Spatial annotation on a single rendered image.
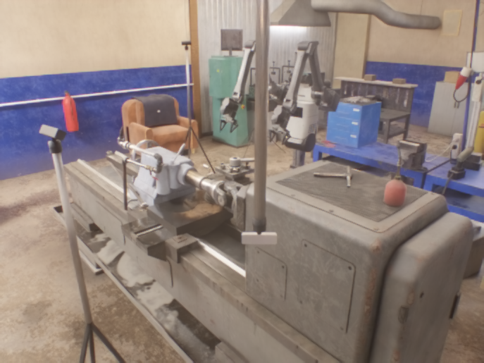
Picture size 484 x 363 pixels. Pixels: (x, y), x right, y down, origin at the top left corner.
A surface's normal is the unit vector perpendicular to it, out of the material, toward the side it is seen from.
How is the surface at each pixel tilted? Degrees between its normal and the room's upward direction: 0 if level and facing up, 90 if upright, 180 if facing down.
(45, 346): 0
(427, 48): 90
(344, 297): 90
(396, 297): 90
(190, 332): 0
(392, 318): 90
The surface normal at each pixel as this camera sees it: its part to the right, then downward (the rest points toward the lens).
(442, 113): -0.75, 0.24
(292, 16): 0.65, 0.14
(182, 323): 0.00, -0.93
